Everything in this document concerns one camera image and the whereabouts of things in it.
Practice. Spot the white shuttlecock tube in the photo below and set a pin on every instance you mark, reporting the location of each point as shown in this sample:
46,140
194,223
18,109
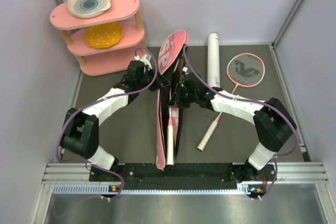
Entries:
213,67

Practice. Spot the pink badminton racket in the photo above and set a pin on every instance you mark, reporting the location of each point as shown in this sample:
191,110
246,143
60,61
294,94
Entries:
171,137
245,70

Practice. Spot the white blue ceramic bowl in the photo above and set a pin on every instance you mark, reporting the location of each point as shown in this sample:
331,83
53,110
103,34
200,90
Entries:
88,8

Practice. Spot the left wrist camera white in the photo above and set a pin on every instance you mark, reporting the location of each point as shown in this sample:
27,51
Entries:
146,59

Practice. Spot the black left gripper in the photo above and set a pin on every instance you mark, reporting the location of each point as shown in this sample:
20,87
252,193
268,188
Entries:
159,81

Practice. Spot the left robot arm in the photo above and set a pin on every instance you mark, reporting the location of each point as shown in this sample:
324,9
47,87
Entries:
80,133

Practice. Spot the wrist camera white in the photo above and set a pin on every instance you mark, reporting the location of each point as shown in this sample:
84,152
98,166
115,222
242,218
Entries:
146,59
184,71

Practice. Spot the pink three-tier wooden shelf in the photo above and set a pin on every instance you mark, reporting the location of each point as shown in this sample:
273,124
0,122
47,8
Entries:
96,62

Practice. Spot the grey slotted cable duct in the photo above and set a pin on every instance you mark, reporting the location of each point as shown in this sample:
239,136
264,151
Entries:
104,189

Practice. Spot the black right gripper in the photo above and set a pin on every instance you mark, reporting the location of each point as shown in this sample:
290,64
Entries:
177,97

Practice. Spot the pink racket bag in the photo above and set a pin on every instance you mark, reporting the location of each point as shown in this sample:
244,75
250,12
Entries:
170,65

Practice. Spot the yellow dotted plate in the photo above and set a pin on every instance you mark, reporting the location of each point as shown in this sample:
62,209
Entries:
104,35

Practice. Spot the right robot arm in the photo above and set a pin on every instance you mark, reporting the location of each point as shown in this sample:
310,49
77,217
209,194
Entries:
273,123

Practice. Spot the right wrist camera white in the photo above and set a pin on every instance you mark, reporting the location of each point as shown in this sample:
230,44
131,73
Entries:
184,71

